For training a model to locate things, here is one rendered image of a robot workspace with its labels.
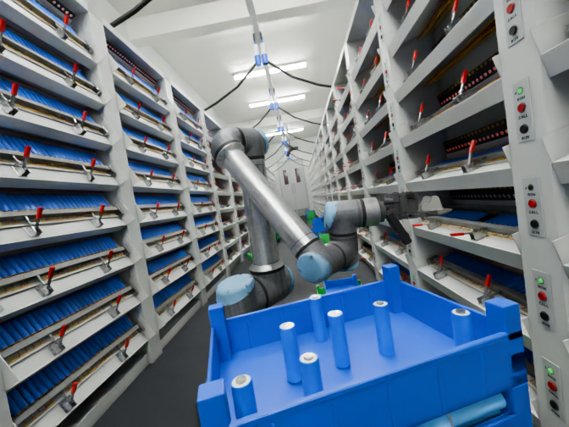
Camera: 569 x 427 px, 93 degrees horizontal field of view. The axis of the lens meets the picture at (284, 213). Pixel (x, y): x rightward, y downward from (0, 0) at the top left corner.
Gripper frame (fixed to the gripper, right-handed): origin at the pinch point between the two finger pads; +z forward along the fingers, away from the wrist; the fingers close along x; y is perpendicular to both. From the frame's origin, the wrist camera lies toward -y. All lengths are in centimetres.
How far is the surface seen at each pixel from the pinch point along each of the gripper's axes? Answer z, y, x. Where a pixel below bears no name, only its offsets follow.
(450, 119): 3.3, 27.9, -0.8
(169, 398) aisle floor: -102, -64, 10
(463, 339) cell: -28, -8, -59
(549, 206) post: 4.3, 2.2, -31.1
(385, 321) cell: -35, -7, -54
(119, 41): -135, 104, 59
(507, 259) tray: 5.7, -11.6, -17.4
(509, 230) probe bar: 9.2, -4.9, -13.6
